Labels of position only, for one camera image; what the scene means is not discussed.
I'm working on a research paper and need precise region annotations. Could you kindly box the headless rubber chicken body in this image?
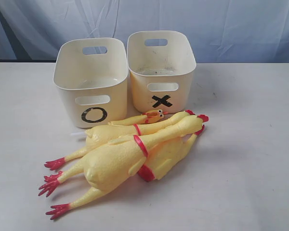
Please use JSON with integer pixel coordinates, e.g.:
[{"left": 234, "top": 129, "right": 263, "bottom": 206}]
[{"left": 138, "top": 125, "right": 205, "bottom": 182}]

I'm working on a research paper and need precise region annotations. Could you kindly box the broken chicken head with squeaker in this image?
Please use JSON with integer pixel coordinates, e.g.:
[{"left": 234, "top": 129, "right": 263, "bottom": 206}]
[{"left": 70, "top": 109, "right": 169, "bottom": 140}]

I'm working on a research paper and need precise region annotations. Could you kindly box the whole rubber chicken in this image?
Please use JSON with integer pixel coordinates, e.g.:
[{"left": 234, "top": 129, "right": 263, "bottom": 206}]
[
  {"left": 44, "top": 110, "right": 194, "bottom": 170},
  {"left": 39, "top": 115, "right": 209, "bottom": 219}
]

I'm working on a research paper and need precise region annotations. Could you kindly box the cream bin marked O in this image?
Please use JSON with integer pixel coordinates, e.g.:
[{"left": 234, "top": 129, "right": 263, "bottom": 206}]
[{"left": 53, "top": 38, "right": 128, "bottom": 128}]

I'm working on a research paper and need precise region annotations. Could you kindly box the cream bin marked X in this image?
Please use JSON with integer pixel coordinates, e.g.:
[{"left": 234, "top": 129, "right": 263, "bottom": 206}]
[{"left": 127, "top": 30, "right": 197, "bottom": 113}]

